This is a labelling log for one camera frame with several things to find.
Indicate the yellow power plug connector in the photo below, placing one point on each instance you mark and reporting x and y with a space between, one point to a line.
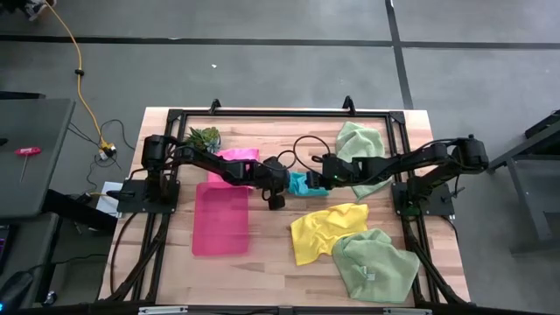
107 151

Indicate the white paper sheet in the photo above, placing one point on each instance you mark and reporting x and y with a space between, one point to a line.
104 207

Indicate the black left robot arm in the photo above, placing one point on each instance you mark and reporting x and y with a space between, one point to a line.
210 164

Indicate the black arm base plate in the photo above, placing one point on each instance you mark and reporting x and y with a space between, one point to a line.
131 203
444 205

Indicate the yellow microfiber towel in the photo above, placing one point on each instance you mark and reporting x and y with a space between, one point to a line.
319 232

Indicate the black metal table frame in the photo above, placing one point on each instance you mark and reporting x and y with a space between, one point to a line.
284 114

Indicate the green microfiber towel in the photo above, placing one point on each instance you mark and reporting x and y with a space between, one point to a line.
372 267
359 140

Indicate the grey metal stand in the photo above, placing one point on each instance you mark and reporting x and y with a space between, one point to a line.
529 219

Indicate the person's shoe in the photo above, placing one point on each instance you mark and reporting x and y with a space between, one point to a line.
37 9

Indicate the silver metal bracket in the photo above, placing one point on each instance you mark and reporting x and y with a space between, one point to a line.
162 310
407 311

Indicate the potted succulent plant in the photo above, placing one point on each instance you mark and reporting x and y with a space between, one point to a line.
203 139

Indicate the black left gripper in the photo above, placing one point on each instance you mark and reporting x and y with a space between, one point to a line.
271 177

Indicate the black desk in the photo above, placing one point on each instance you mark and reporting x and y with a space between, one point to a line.
26 245

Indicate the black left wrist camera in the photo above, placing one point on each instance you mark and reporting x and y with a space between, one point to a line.
275 201

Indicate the pink translucent plastic tray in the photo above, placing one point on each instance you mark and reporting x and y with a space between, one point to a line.
219 223

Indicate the blue microfiber towel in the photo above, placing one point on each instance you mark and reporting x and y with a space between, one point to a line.
299 186

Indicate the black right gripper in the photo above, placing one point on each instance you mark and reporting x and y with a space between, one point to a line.
343 172

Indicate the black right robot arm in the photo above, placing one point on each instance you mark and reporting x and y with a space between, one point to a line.
420 159

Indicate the black angled bar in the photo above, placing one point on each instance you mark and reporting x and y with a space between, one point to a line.
74 210

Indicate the grey side table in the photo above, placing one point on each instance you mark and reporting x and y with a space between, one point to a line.
39 131

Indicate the pink microfiber towel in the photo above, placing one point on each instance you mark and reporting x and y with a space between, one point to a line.
238 154

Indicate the black computer mouse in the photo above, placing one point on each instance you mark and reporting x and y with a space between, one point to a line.
15 291

